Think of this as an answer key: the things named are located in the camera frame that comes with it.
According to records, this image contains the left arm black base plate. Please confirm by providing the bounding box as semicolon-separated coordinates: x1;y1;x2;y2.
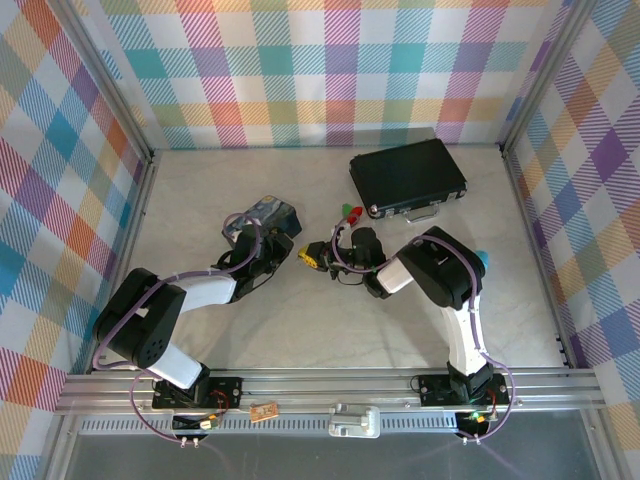
151;376;244;410

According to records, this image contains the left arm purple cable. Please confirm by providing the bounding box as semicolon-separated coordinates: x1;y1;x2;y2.
93;213;265;444

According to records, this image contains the starry night print tin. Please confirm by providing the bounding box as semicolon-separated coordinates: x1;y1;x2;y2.
221;194;305;247

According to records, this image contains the black hard case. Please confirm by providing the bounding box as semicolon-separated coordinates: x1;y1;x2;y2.
348;138;469;225

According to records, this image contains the aluminium side rail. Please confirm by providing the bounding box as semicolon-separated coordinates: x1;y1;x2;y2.
501;143;584;371
89;153;162;374

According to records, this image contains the small brown circuit board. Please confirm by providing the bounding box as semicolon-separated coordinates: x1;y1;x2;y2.
249;401;280;423

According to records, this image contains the perforated metal cable channel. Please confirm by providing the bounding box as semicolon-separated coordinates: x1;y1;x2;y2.
78;415;502;437

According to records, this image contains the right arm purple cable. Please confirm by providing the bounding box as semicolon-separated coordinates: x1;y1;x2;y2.
330;218;515;445

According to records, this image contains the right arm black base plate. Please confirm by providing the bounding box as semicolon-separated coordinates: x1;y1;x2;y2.
417;373;512;407

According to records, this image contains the aluminium frame post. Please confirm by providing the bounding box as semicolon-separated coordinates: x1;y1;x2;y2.
499;0;599;157
59;0;154;167

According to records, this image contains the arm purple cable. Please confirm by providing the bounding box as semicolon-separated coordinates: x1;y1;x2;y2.
93;213;265;444
330;218;515;445

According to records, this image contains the silver metal latch bracket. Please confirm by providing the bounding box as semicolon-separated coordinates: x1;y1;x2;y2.
327;403;382;439

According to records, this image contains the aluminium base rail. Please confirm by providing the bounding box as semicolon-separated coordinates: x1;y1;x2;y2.
53;368;604;415

